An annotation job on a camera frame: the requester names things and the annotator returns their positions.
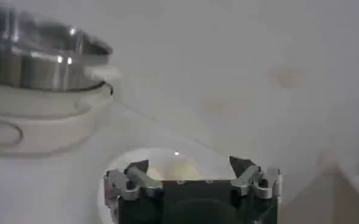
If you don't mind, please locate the white electric pot base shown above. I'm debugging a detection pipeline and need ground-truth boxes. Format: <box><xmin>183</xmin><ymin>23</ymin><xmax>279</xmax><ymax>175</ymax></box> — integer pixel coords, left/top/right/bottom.
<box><xmin>0</xmin><ymin>80</ymin><xmax>116</xmax><ymax>158</ymax></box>

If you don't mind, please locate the white steamed bun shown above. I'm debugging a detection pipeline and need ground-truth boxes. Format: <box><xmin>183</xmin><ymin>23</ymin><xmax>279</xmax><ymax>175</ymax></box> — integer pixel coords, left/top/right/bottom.
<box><xmin>150</xmin><ymin>159</ymin><xmax>205</xmax><ymax>181</ymax></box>

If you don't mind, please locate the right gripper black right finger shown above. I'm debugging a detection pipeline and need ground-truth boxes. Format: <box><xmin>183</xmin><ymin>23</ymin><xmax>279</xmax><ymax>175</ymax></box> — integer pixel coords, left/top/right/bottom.
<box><xmin>229</xmin><ymin>156</ymin><xmax>282</xmax><ymax>200</ymax></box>

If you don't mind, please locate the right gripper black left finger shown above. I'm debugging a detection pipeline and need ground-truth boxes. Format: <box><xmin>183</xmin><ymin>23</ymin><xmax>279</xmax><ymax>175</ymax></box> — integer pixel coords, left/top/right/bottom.
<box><xmin>104</xmin><ymin>159</ymin><xmax>163</xmax><ymax>208</ymax></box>

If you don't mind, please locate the white round plate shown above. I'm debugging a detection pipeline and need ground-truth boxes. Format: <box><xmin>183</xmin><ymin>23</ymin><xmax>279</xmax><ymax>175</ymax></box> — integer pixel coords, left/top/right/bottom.
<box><xmin>97</xmin><ymin>148</ymin><xmax>240</xmax><ymax>224</ymax></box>

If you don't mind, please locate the steel steamer basket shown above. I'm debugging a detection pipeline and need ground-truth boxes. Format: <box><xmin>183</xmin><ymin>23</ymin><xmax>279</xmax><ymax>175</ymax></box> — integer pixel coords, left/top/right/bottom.
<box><xmin>0</xmin><ymin>2</ymin><xmax>121</xmax><ymax>92</ymax></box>

